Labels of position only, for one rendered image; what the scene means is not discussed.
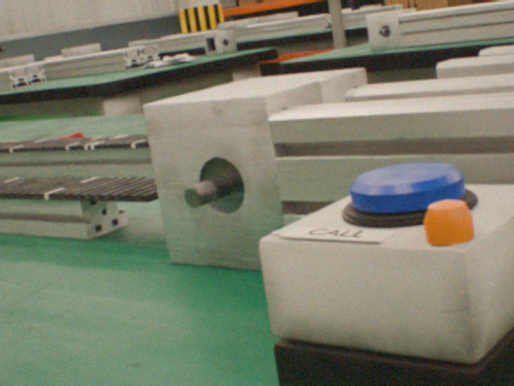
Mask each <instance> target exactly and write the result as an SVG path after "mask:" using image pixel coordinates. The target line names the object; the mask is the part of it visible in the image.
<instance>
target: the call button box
mask: <svg viewBox="0 0 514 386"><path fill-rule="evenodd" d="M465 187H466V194H465V195H464V196H461V197H460V198H458V199H456V201H462V202H464V203H466V204H467V206H468V208H469V210H470V211H471V213H472V216H473V218H474V237H473V238H472V239H471V240H470V241H468V242H464V243H461V244H456V245H446V246H439V245H432V244H429V243H427V242H426V241H425V235H424V218H425V215H426V211H427V209H418V210H410V211H400V212H399V213H371V212H364V210H360V209H355V208H354V207H353V206H352V203H351V196H347V197H345V198H343V200H341V201H339V202H336V203H333V204H332V205H330V206H328V207H326V208H323V209H320V210H318V212H316V213H314V214H312V215H309V216H307V217H305V218H303V219H301V220H298V221H295V222H294V223H293V224H291V225H289V226H287V227H284V228H282V229H280V230H276V231H273V232H272V233H270V234H269V235H268V236H266V237H264V238H261V240H260V241H259V247H258V250H259V255H260V262H261V267H262V273H263V279H264V285H265V290H266V297H267V303H268V308H269V319H270V325H271V330H272V332H273V334H274V335H275V336H277V338H279V339H280V340H279V341H277V342H276V343H275V344H274V349H273V350H274V357H275V362H276V368H277V374H278V379H279V385H280V386H514V184H465Z"/></svg>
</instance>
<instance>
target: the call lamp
mask: <svg viewBox="0 0 514 386"><path fill-rule="evenodd" d="M424 235H425V241H426V242H427V243H429V244H432V245H439V246H446V245H456V244H461V243H464V242H468V241H470V240H471V239H472V238H473V237H474V218H473V216H472V213H471V211H470V210H469V208H468V206H467V204H466V203H464V202H462V201H455V199H445V201H441V202H435V203H432V204H431V205H429V206H428V208H427V211H426V215H425V218H424Z"/></svg>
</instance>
